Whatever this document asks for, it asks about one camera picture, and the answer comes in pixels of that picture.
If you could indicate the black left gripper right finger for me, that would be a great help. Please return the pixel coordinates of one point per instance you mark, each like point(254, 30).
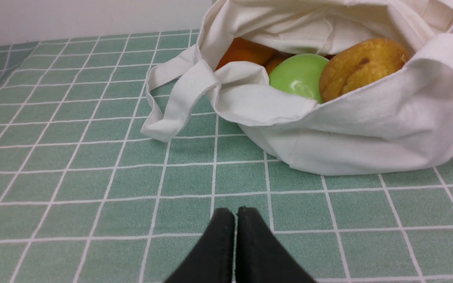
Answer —
point(260, 257)

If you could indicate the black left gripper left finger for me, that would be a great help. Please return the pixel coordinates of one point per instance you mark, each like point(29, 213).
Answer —
point(210, 260)

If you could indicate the orange fruit in bag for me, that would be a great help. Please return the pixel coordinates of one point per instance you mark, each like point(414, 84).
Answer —
point(245, 50)

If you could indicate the yellow-brown round fruit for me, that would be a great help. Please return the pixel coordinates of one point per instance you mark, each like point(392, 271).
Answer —
point(361, 65)

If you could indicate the white cloth tote bag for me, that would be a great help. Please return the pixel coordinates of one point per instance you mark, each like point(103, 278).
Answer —
point(403, 122)

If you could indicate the green checkered tablecloth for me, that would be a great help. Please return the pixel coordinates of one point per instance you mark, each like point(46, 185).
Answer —
point(85, 198)

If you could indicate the green apple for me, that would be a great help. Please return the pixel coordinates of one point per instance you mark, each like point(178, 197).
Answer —
point(299, 75)

